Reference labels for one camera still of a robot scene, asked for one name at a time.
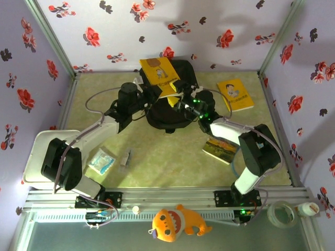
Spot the black backpack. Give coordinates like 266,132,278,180
138,59,218,134

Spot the yellow cartoon cover book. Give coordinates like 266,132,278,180
216,78,255,112
139,56,182,99

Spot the landscape cover book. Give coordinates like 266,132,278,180
202,137,240,165

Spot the small grey metal object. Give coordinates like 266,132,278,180
118,146,135,175

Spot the blue and white tissue packet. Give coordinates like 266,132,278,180
88,148,117,176

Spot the white plastic tray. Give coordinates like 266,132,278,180
22,130,85,190

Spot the small circuit board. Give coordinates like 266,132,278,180
85,211,110,221
234,208,256,218

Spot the orange shark plush toy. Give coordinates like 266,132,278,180
148,204,213,243

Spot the clear tape roll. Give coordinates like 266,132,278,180
267,200,298,230

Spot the small white bottle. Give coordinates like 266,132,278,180
297,202,320,217

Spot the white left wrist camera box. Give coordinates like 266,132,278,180
132,77,144,93

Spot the lilac right arm cable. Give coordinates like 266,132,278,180
203,88,285,227

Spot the lilac arm cable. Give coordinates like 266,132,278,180
203,88,285,227
53,87,121,230

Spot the lilac left arm cable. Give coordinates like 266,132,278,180
53,87,121,230

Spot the aluminium side rail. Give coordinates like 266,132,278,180
258,72,304,188
58,73,82,131

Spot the blue cable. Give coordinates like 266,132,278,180
231,148,241,179

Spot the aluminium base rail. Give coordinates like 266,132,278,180
22,187,315,211

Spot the aluminium corner post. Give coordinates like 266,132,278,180
258,0,306,76
24,0,82,79

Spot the white slotted cable duct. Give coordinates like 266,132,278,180
33,211,235,223

